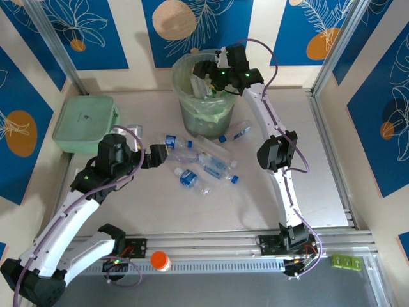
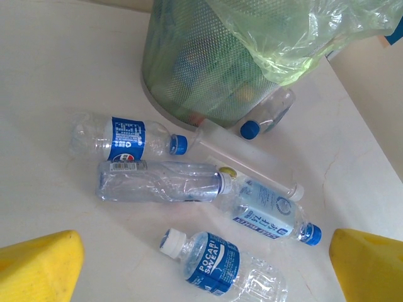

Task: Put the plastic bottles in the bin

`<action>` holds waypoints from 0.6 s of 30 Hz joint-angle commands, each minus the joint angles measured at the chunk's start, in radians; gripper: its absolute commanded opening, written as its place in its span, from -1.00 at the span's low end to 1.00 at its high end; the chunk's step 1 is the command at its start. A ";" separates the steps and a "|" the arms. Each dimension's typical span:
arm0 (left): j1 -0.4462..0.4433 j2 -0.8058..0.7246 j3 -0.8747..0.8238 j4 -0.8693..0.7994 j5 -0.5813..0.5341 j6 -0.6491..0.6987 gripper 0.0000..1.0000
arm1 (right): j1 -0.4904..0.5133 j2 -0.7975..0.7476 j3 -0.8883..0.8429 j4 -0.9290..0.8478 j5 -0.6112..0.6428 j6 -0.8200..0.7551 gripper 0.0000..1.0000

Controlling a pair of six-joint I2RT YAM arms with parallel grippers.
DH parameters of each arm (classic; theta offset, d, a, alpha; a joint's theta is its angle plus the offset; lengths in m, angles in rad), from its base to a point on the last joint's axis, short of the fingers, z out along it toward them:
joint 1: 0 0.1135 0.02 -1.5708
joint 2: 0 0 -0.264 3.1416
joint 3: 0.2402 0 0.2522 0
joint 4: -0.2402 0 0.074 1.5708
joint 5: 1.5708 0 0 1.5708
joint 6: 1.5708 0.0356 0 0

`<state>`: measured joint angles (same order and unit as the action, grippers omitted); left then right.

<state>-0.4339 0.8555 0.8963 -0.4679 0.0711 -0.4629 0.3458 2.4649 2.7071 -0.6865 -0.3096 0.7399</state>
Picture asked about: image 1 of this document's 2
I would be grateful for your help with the small green plastic box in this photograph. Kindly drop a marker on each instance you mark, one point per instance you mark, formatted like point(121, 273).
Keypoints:
point(337, 260)
point(356, 263)
point(347, 261)

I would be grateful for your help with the aluminium frame post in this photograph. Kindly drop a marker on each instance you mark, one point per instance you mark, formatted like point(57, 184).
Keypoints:
point(340, 44)
point(55, 44)

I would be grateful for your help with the grey mesh waste bin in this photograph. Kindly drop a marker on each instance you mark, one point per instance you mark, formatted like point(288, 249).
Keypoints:
point(191, 124)

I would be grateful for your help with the plain clear bottle blue cap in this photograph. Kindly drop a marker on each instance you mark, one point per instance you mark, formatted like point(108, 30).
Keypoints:
point(238, 131)

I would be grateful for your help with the pale green bin liner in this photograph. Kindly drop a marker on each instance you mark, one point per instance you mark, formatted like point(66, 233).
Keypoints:
point(204, 110)

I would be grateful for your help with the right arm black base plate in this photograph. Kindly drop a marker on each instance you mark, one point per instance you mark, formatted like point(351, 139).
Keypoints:
point(268, 246)

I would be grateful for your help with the clear bottle barcode label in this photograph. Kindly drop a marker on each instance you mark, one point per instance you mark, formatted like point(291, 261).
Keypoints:
point(185, 156)

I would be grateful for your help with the mint green lunch box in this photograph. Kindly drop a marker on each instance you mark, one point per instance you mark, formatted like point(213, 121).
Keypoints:
point(83, 121)

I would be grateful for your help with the small white bottle leaf label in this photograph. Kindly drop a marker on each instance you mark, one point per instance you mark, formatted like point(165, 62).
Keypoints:
point(209, 83)

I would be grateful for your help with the small jar orange lid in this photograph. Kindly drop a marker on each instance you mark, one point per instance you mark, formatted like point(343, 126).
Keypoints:
point(159, 259)

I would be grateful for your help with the black wiring connector box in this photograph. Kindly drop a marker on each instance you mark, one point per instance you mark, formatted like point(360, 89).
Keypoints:
point(297, 265)
point(115, 263)

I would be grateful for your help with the clear bottle pale blue label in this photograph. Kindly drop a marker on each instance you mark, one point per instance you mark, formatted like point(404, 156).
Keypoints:
point(217, 168)

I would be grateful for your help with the long clear cylindrical bottle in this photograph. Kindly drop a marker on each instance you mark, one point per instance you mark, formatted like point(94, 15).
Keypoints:
point(212, 147)

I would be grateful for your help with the clear bottle blue logo label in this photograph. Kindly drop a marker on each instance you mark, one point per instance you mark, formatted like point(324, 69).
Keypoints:
point(170, 140)

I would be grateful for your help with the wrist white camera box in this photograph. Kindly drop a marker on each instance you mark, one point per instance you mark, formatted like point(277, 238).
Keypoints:
point(135, 129)
point(222, 59)

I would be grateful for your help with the aluminium mounting rail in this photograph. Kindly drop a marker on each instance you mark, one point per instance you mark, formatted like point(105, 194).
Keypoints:
point(207, 243)

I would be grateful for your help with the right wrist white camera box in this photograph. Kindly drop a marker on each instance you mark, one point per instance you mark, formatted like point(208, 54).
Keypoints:
point(222, 59)

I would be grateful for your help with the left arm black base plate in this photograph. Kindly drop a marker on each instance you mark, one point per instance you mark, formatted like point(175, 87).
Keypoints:
point(137, 247)

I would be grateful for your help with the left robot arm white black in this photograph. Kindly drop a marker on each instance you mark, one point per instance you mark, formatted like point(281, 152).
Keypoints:
point(57, 230)

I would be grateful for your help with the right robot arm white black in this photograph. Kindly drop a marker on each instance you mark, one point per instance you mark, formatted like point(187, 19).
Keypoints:
point(284, 192)

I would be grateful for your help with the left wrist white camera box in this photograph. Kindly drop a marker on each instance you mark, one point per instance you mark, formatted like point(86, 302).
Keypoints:
point(135, 129)

